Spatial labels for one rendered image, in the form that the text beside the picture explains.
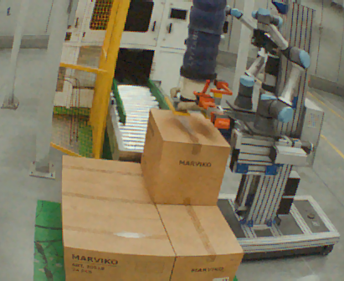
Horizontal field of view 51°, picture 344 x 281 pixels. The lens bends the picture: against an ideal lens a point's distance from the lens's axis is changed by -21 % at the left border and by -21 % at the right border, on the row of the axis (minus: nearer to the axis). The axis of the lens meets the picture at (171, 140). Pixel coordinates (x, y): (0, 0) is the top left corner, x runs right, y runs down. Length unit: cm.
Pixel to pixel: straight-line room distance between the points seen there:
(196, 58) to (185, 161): 61
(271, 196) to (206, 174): 77
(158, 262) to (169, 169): 68
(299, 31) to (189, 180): 132
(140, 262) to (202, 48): 132
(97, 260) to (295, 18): 208
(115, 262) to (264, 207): 148
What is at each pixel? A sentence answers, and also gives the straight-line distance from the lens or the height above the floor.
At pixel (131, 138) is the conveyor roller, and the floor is 55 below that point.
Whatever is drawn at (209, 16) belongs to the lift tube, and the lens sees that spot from 261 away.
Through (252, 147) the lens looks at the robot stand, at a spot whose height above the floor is 92.
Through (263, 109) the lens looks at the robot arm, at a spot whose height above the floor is 118.
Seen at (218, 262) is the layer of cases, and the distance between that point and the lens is 231.
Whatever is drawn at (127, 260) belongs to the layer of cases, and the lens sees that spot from 217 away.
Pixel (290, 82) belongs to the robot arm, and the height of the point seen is 142.
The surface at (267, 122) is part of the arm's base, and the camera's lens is 276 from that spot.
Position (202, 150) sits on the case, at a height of 91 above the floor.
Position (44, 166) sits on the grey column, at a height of 8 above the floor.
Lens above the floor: 179
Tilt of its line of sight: 19 degrees down
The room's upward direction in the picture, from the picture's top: 10 degrees clockwise
